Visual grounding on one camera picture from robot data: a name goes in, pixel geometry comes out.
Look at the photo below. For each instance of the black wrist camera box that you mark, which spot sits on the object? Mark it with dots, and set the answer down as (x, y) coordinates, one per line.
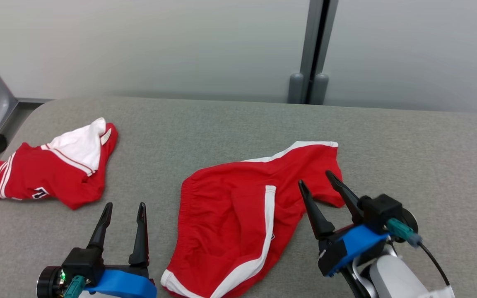
(81, 263)
(381, 211)

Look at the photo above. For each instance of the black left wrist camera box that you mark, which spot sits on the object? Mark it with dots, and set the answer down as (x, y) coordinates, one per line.
(81, 263)

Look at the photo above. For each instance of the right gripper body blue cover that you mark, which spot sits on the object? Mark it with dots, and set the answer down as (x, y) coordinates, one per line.
(354, 244)

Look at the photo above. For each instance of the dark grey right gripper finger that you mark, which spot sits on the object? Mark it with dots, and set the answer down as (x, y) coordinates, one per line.
(317, 215)
(348, 196)

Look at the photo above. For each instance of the grey partition base rail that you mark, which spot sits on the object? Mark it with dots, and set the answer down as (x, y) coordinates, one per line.
(35, 100)

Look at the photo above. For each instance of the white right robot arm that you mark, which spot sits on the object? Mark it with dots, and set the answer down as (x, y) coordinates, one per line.
(396, 277)

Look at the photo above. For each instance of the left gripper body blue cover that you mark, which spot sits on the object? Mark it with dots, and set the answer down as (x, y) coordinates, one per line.
(122, 283)

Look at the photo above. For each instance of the red jersey white sleeves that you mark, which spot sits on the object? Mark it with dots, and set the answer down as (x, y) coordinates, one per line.
(56, 178)

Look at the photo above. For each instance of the grey partition post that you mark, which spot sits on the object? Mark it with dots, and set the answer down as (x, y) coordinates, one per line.
(309, 41)

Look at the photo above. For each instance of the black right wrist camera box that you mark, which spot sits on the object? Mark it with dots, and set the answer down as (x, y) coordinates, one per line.
(381, 211)

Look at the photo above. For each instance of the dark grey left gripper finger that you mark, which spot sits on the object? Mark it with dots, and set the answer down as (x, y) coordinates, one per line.
(141, 236)
(102, 225)

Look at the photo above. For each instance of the red shorts white trim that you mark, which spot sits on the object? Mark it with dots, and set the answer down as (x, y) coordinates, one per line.
(230, 215)

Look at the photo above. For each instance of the grey rounded partition foot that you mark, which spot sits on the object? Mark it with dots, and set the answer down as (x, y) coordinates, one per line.
(319, 89)
(295, 89)

